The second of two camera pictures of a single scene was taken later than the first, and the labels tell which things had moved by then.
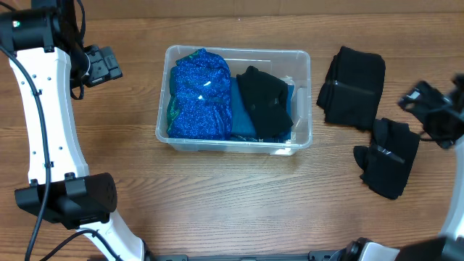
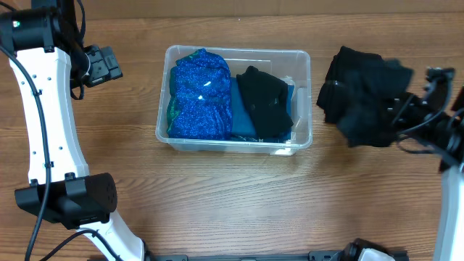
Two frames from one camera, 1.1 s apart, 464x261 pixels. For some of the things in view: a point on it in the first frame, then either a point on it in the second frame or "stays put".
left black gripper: [104, 64] stays put
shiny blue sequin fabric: [201, 101] stays put
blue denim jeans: [244, 127] stays put
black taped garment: [387, 160] → [358, 95]
